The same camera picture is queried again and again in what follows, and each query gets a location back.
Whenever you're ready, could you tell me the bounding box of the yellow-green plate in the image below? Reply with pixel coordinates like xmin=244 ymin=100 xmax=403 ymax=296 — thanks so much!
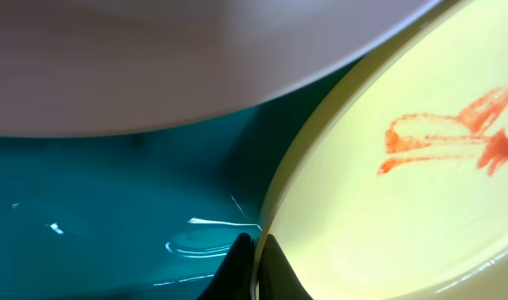
xmin=252 ymin=0 xmax=508 ymax=300

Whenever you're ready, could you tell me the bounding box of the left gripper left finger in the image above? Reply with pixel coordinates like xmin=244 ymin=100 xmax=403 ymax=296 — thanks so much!
xmin=197 ymin=232 xmax=255 ymax=300

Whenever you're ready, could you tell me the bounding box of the white plate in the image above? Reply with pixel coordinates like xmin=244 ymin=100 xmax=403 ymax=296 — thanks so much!
xmin=0 ymin=0 xmax=436 ymax=137

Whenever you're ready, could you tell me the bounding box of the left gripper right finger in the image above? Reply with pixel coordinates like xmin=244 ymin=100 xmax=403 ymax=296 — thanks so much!
xmin=257 ymin=234 xmax=312 ymax=300

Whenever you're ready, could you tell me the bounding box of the teal plastic tray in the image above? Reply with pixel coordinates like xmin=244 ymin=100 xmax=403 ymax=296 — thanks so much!
xmin=0 ymin=67 xmax=348 ymax=299

